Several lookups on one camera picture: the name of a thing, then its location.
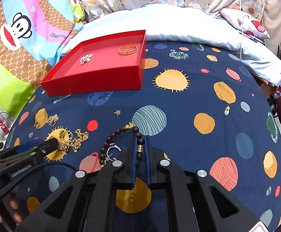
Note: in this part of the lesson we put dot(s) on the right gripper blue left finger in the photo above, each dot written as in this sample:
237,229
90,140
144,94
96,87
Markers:
133,160

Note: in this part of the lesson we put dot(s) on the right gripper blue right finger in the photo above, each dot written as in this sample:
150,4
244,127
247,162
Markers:
147,160

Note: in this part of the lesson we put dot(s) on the gold wristwatch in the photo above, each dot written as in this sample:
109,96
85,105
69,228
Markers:
65,139

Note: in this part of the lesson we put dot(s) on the gold woven bangle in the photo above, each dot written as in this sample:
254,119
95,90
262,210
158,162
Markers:
128,49

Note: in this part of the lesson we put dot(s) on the gold hoop earring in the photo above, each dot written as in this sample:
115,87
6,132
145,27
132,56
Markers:
37,125

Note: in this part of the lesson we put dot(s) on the red jewelry tray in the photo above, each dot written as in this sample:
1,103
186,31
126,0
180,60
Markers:
95,66

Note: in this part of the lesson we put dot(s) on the person's left hand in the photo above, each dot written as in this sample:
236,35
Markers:
12,204

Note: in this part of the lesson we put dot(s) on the navy planet print bedsheet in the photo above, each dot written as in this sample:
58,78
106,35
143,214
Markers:
198,104

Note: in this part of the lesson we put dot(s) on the light blue pillow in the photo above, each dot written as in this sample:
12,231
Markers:
163,22

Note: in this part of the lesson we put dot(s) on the colourful monkey cartoon blanket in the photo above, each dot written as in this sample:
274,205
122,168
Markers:
32,34

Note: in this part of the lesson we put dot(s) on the small pink floral pillow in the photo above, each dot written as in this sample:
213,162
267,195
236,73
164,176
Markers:
245,22

